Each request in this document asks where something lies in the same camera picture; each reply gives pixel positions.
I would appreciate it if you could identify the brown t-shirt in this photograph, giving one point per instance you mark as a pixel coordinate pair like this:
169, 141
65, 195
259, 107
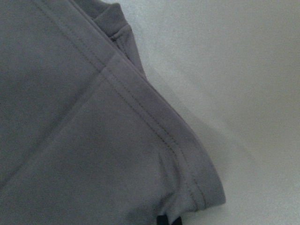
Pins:
85, 139

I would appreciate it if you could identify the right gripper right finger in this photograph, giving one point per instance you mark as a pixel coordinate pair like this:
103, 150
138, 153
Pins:
178, 221

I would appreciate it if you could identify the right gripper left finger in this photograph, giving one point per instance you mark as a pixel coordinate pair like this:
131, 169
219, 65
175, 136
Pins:
162, 220

